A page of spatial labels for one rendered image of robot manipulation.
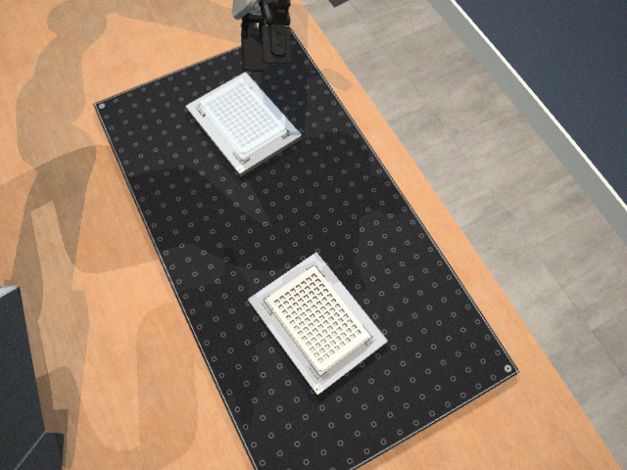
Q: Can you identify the white well plate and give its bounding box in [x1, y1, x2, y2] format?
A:
[199, 78, 287, 160]
[265, 266, 370, 376]

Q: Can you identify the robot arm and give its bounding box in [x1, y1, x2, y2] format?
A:
[328, 0, 349, 8]

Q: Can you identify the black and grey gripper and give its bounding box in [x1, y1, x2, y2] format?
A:
[232, 0, 291, 71]

